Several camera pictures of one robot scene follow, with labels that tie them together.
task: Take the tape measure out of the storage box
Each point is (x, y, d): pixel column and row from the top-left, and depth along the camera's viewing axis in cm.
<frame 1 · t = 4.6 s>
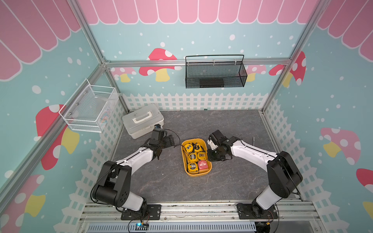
left hand: (168, 141, 93), fingers open
right hand: (208, 158, 87), fingers closed
white plastic storage case: (142, 121, 99), point 13 cm above the table
yellow plastic tray: (202, 141, 98), point 5 cm above the table
yellow tape measure: (188, 148, 94), point 6 cm above the table
yellow tape measure 2: (193, 157, 93), point 3 cm above the table
yellow tape measure front: (193, 167, 89), point 3 cm above the table
pink tape measure: (203, 164, 91), point 2 cm above the table

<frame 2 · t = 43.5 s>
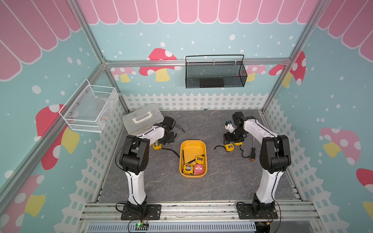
left hand: (168, 141, 100), fingers open
right hand: (230, 141, 96), fingers open
yellow plastic tray: (189, 149, 98), point 2 cm above the table
yellow tape measure: (229, 147, 99), point 2 cm above the table
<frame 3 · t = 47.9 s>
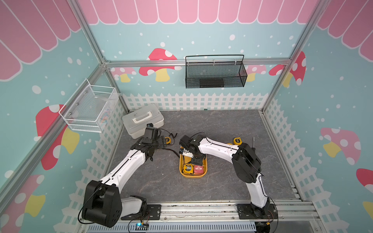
left hand: (158, 142, 87), fingers open
right hand: (200, 156, 91), fingers open
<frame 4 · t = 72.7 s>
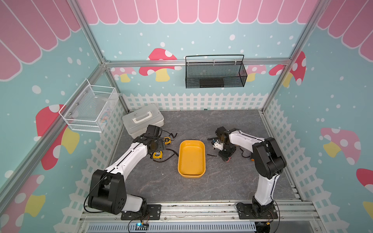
left hand: (157, 148, 88), fingers open
right hand: (228, 155, 95), fingers open
yellow tape measure front: (157, 155, 94), point 4 cm above the table
